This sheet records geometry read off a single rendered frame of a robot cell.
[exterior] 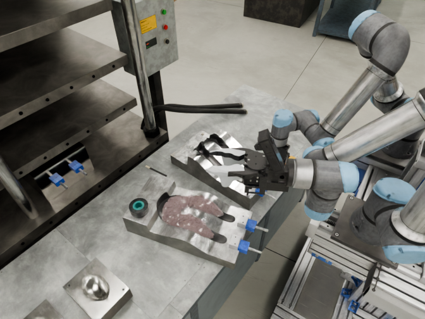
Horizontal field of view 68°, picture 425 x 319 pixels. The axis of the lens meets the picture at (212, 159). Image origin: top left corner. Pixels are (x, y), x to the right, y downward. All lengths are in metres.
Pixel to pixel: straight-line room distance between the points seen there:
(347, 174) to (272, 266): 1.54
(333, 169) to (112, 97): 1.31
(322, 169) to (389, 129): 0.20
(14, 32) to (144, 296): 1.07
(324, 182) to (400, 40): 0.58
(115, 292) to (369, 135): 0.99
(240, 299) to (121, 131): 1.27
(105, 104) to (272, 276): 1.49
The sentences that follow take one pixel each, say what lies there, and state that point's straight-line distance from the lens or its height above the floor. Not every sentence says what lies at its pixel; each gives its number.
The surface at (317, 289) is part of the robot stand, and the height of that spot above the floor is 0.21.
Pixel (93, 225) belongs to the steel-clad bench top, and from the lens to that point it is 1.54.
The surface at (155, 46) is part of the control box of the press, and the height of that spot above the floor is 1.22.
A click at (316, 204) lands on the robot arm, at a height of 1.36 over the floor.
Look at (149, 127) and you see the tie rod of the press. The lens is 1.85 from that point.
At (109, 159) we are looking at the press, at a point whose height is 0.79.
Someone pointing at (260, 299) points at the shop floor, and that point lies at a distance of 2.17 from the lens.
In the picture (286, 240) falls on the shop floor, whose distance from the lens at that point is 2.39.
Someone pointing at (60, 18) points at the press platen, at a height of 1.53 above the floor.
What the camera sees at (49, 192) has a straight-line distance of 1.70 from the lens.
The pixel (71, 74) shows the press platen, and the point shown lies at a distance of 1.57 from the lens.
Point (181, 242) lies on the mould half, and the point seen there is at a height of 0.88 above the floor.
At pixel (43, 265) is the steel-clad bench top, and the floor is 0.80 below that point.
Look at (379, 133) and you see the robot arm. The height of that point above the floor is 1.50.
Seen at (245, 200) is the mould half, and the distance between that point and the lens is 1.46.
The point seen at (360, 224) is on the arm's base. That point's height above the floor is 1.08.
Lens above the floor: 2.02
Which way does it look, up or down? 46 degrees down
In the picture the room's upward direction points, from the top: straight up
